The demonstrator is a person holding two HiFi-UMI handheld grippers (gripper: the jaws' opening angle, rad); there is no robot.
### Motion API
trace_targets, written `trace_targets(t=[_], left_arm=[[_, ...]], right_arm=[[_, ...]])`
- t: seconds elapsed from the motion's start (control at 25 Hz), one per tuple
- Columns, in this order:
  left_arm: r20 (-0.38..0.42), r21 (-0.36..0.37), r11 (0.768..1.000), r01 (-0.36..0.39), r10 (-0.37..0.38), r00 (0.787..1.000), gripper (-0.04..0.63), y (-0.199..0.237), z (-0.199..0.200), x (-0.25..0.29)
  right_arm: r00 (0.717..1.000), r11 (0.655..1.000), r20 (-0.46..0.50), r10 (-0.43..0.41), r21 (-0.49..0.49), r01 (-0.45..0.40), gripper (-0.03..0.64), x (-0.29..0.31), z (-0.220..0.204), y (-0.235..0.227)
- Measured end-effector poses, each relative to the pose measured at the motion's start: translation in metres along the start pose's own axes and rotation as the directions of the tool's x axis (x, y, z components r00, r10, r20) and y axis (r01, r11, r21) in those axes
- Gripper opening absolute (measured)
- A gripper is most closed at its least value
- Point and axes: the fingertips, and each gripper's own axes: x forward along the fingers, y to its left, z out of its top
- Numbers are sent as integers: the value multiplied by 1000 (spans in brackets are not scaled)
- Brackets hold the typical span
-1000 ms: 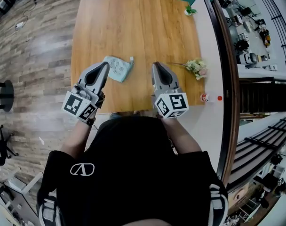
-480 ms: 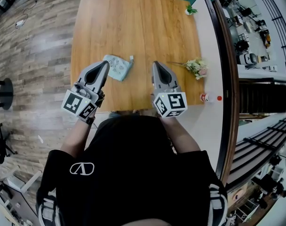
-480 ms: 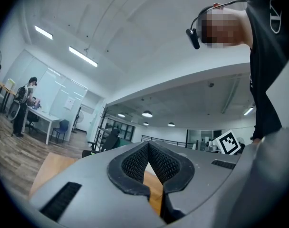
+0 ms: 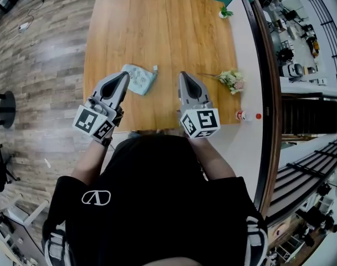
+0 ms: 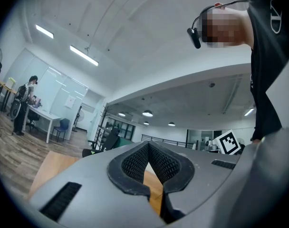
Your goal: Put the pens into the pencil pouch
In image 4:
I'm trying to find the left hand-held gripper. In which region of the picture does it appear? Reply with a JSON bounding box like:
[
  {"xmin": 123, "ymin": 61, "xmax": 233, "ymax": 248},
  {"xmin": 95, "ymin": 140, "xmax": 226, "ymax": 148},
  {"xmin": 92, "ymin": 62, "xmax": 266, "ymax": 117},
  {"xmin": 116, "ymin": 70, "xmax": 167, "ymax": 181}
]
[{"xmin": 72, "ymin": 71, "xmax": 130, "ymax": 142}]

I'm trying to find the white bottle with red label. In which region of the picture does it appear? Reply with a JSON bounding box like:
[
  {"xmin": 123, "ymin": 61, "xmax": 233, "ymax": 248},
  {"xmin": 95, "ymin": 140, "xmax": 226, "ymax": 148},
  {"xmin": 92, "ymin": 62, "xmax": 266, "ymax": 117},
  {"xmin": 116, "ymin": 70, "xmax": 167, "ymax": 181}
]
[{"xmin": 235, "ymin": 110, "xmax": 254, "ymax": 122}]

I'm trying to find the pale artificial flower bouquet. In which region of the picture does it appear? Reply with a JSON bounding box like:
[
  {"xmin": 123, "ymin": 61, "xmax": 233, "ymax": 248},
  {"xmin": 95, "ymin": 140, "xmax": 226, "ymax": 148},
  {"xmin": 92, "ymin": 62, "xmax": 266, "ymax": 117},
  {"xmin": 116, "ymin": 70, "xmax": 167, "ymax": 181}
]
[{"xmin": 197, "ymin": 69, "xmax": 246, "ymax": 95}]

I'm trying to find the grey backpack shoulder strap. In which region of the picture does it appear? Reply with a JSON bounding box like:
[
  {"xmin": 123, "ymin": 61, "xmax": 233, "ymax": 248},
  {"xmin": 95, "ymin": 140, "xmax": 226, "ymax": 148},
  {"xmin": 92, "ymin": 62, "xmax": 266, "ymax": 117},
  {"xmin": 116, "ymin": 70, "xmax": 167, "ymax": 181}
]
[
  {"xmin": 42, "ymin": 228, "xmax": 68, "ymax": 266},
  {"xmin": 244, "ymin": 216, "xmax": 269, "ymax": 266}
]

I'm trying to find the dark wooden handrail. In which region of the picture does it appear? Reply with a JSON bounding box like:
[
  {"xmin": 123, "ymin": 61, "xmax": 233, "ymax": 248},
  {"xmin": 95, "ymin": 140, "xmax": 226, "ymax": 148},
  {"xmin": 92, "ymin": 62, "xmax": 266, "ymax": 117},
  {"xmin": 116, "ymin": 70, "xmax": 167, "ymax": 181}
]
[{"xmin": 240, "ymin": 0, "xmax": 283, "ymax": 218}]

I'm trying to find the person's left forearm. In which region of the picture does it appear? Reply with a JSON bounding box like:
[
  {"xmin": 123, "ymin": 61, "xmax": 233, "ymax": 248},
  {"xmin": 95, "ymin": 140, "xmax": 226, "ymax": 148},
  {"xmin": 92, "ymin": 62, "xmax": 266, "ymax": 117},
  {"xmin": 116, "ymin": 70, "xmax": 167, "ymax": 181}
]
[{"xmin": 70, "ymin": 140, "xmax": 107, "ymax": 187}]

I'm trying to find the small potted green plant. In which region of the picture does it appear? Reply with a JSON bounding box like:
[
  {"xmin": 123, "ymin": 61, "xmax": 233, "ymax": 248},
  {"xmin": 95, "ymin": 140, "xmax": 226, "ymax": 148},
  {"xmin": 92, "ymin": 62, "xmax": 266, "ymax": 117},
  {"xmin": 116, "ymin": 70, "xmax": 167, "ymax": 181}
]
[{"xmin": 218, "ymin": 6, "xmax": 234, "ymax": 19}]

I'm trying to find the round white table black base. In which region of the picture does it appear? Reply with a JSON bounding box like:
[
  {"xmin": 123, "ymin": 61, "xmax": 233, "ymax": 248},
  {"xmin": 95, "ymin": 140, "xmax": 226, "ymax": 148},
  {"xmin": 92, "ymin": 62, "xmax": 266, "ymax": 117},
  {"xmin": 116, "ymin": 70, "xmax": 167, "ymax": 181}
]
[{"xmin": 0, "ymin": 90, "xmax": 17, "ymax": 129}]

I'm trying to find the person's right forearm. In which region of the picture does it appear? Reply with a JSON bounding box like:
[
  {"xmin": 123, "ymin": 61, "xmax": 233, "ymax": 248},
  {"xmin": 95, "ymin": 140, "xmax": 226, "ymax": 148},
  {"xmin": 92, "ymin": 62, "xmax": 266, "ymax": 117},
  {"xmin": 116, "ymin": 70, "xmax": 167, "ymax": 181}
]
[{"xmin": 189, "ymin": 137, "xmax": 237, "ymax": 181}]

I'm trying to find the dark staircase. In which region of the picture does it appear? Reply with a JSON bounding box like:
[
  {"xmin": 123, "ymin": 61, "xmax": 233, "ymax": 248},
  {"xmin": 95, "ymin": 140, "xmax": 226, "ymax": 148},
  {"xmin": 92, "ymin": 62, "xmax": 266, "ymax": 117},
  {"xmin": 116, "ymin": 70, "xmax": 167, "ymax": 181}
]
[{"xmin": 280, "ymin": 97, "xmax": 337, "ymax": 135}]

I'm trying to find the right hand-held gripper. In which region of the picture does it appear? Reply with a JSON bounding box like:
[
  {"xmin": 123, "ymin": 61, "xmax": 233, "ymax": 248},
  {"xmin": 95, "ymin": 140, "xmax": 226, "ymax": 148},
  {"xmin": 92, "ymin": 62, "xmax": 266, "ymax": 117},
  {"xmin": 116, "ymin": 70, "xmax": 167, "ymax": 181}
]
[{"xmin": 178, "ymin": 71, "xmax": 221, "ymax": 139}]

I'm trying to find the black metal railing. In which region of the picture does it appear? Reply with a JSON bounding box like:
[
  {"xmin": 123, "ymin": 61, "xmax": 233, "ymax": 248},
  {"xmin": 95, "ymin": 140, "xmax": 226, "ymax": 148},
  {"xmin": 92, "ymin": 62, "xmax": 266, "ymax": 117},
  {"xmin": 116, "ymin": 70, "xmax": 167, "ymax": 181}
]
[{"xmin": 295, "ymin": 0, "xmax": 337, "ymax": 90}]

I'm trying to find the light green pencil pouch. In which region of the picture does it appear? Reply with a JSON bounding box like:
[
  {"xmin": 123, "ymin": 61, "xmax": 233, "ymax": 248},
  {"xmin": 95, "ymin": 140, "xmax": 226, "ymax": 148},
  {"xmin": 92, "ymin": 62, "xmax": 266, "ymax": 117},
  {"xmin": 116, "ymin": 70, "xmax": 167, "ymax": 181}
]
[{"xmin": 120, "ymin": 63, "xmax": 159, "ymax": 96}]

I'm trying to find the person's black T-shirt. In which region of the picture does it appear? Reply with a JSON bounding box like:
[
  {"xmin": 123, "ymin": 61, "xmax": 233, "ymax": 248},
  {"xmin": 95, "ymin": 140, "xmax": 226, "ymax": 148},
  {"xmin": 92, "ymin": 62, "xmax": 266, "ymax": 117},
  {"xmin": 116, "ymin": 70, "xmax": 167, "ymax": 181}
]
[{"xmin": 42, "ymin": 134, "xmax": 269, "ymax": 266}]

